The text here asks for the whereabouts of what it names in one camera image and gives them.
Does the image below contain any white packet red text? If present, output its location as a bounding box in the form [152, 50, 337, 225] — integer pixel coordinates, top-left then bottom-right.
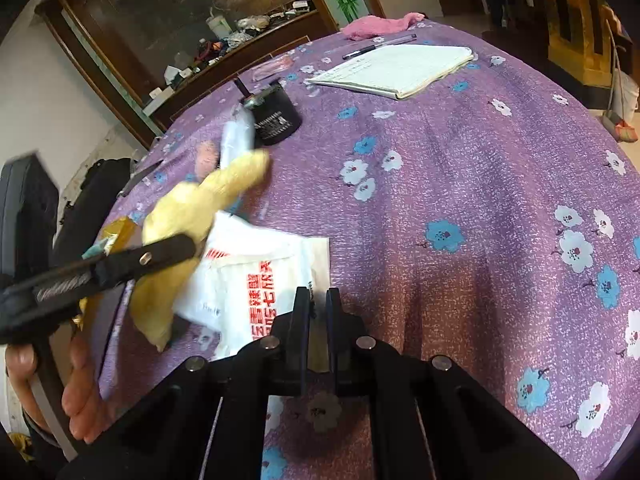
[174, 211, 330, 360]

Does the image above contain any yellow fluffy towel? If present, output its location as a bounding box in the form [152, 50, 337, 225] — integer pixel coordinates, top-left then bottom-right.
[128, 148, 270, 352]

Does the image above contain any left hand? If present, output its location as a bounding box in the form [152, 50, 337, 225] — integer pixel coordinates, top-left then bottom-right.
[4, 332, 113, 444]

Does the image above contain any yellow cardboard box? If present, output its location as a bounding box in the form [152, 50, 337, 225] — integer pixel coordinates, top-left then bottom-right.
[74, 217, 140, 333]

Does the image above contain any black bag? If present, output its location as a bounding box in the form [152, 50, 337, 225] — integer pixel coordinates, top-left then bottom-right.
[50, 158, 131, 268]

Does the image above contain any black smartphone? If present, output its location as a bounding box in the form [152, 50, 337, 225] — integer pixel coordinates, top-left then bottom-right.
[117, 160, 163, 198]

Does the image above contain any purple floral tablecloth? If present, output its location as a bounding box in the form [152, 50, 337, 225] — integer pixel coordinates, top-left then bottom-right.
[94, 18, 640, 480]

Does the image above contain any pink fluffy ball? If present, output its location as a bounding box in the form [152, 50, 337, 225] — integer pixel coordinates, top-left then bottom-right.
[194, 141, 219, 182]

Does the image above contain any white printed sachet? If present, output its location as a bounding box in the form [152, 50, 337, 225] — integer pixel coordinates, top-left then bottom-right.
[219, 107, 255, 169]

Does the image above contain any black cylindrical jar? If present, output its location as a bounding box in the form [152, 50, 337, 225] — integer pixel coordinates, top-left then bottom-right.
[233, 78, 303, 146]

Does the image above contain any white notebook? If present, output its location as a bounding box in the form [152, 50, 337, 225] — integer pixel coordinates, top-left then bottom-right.
[309, 44, 474, 100]

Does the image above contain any wooden sideboard cabinet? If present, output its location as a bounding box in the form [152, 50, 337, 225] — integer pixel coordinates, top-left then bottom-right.
[36, 0, 337, 146]

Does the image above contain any black pen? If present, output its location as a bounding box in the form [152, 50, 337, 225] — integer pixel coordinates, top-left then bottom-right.
[342, 34, 418, 61]

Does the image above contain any pink cloth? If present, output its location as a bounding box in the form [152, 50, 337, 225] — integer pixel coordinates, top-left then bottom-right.
[341, 12, 426, 41]

